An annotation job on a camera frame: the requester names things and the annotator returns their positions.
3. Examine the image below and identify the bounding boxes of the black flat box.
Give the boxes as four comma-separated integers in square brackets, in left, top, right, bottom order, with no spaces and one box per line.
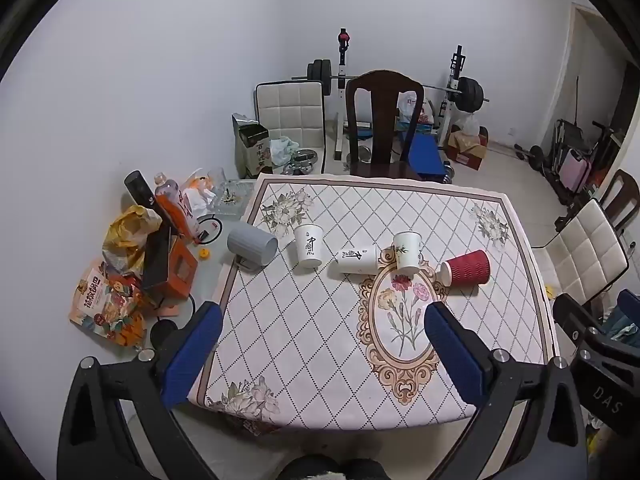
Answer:
[141,221,177,291]

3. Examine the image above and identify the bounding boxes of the black scooter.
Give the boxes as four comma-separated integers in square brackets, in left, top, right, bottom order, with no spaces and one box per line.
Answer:
[585,120,621,186]

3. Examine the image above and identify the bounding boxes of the floral printed tablecloth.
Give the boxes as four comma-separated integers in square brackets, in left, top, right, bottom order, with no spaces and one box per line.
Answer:
[192,173,560,433]

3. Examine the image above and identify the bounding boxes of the orange drink bottle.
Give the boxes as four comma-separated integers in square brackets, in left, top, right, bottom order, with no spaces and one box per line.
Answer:
[153,172,196,238]

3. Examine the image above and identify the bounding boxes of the black barbell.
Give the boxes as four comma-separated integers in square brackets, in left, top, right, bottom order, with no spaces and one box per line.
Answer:
[292,59,487,114]

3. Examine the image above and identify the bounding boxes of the black cylinder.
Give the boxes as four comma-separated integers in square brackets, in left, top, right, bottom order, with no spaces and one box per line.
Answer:
[124,170,162,218]

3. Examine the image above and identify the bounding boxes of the white orange plastic bag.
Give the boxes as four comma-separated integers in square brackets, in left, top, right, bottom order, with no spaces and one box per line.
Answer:
[177,166,221,221]

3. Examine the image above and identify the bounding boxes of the steel bowls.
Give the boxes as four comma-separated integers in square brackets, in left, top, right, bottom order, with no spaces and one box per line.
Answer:
[282,147,321,176]

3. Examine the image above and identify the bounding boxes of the white padded chair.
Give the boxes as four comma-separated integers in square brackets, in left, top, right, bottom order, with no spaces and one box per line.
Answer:
[531,199,631,306]
[254,80,327,175]

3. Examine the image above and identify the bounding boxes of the orange box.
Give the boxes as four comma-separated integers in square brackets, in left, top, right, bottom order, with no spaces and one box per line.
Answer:
[150,236,199,301]

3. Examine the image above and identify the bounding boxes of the yellow plastic bag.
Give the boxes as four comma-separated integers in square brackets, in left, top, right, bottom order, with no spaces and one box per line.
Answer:
[102,204,164,276]

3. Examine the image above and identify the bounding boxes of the glass ashtray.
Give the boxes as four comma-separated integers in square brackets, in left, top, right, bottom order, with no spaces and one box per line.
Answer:
[209,180,257,218]

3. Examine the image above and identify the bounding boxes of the white squat rack post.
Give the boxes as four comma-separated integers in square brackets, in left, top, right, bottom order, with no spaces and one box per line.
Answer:
[332,27,354,162]
[436,45,467,147]

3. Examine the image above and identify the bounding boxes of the white red plastic bag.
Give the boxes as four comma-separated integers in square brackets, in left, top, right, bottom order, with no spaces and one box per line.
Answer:
[397,91,437,126]

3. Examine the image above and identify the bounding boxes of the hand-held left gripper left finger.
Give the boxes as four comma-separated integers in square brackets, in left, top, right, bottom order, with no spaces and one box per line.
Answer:
[56,301,224,480]

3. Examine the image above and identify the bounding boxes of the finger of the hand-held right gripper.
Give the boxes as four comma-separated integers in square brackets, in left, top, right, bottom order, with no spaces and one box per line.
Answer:
[552,292,625,348]

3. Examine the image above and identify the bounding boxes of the grey ribbed cup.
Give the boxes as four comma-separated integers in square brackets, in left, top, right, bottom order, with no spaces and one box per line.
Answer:
[227,224,279,272]

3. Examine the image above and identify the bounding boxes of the white cup flower print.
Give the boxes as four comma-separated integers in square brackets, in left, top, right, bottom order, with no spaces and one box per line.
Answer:
[393,231,422,276]

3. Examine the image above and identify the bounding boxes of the black round device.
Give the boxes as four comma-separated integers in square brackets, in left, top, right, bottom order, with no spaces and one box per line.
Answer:
[150,320,182,353]

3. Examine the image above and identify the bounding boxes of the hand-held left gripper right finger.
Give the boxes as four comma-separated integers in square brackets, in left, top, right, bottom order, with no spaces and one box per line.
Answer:
[424,301,589,480]

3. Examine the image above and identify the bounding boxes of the green white carton box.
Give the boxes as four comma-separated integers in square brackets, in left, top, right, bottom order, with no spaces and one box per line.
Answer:
[231,113,274,179]

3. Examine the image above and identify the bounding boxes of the pink suitcase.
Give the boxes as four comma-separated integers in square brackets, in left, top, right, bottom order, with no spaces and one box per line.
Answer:
[564,152,594,194]

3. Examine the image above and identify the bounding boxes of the clear plastic bag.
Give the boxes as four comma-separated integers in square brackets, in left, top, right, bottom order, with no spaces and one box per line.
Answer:
[457,112,484,137]

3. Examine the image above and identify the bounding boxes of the light crumpled cloth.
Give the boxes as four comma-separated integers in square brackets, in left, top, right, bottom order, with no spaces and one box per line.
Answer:
[269,135,301,166]

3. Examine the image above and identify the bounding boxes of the blue weight bench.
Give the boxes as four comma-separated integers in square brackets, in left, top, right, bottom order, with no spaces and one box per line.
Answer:
[399,129,452,182]

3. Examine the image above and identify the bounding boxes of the dark wooden chair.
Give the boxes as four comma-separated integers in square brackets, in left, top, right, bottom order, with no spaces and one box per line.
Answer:
[345,70,426,181]
[597,169,640,233]

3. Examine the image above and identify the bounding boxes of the orange snack bag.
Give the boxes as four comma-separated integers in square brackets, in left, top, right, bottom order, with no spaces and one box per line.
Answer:
[68,260,149,352]

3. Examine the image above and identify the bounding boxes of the red ribbed paper cup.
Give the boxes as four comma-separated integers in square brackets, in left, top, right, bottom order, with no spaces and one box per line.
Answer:
[439,250,492,288]

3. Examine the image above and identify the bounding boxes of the red cardboard box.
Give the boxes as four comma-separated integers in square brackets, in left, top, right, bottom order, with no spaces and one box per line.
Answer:
[446,127,490,171]

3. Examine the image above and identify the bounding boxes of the black folded cart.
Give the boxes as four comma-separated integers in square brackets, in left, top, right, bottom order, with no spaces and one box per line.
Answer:
[549,118,587,182]

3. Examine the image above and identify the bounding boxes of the white cup black red print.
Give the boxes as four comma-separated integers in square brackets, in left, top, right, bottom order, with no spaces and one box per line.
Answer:
[327,245,381,279]

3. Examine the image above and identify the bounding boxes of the black dumbbell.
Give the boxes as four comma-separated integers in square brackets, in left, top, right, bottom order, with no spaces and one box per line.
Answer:
[514,143,552,164]

